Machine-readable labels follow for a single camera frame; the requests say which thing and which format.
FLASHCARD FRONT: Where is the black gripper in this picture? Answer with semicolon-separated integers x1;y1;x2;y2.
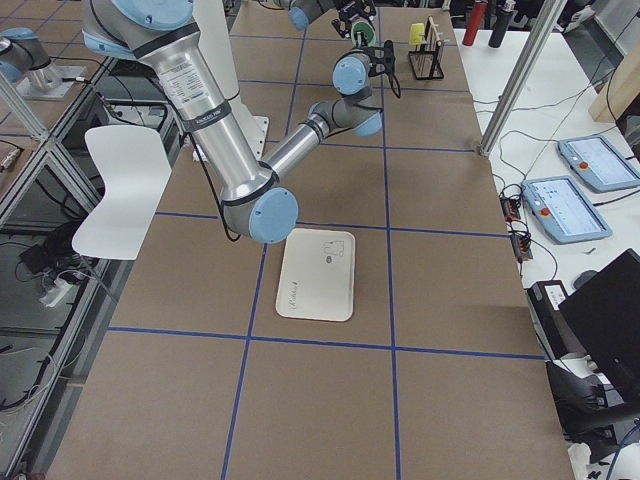
363;40;395;75
331;0;376;35

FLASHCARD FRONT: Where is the red cylinder bottle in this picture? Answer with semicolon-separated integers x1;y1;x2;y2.
462;0;488;46

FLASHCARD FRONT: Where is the light green cup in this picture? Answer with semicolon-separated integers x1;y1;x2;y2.
350;20;376;48

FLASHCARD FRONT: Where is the cream rabbit tray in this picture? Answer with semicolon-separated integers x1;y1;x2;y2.
275;228;356;322

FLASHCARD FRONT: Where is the yellow cup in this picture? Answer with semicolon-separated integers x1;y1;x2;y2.
408;22;427;49

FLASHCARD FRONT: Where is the black wire cup rack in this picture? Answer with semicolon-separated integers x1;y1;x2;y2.
408;40;445;80

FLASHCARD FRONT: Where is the blue teach pendant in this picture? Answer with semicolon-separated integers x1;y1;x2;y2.
522;176;613;244
557;135;639;193

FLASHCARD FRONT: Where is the aluminium frame post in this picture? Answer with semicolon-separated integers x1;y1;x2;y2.
478;0;567;157

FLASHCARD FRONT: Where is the near blue teach pendant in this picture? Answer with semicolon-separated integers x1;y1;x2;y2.
522;176;613;244

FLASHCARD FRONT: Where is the far blue teach pendant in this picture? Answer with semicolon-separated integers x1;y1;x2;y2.
557;135;639;193

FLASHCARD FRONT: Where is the black cylinder bottle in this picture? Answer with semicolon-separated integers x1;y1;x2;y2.
488;0;516;48

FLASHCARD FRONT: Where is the white plastic chair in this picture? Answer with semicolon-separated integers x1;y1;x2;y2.
72;125;171;260

